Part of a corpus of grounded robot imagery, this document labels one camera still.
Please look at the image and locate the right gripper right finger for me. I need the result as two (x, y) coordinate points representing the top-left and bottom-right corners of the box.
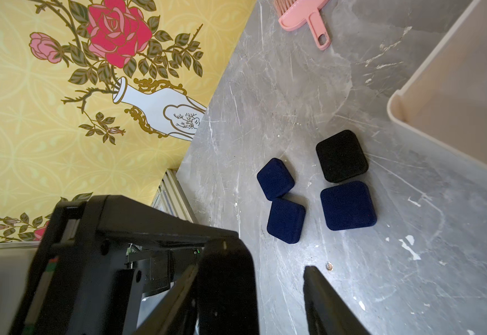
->
(303, 266), (370, 335)

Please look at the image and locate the pink small dustpan brush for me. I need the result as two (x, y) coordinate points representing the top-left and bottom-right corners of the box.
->
(274, 0), (331, 51)

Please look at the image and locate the black brooch box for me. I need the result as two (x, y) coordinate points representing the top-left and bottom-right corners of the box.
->
(197, 238), (260, 334)
(315, 130), (369, 184)

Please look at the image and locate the white drawer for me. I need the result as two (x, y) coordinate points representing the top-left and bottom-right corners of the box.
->
(387, 1), (487, 177)

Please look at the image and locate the blue brooch box bottom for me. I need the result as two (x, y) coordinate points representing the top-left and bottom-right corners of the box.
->
(267, 198), (306, 244)

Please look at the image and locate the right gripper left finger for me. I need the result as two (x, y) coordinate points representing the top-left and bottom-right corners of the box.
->
(133, 265), (198, 334)

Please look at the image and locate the blue brooch box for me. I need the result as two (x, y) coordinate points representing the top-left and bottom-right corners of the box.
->
(320, 181), (377, 231)
(267, 198), (306, 244)
(257, 158), (295, 201)

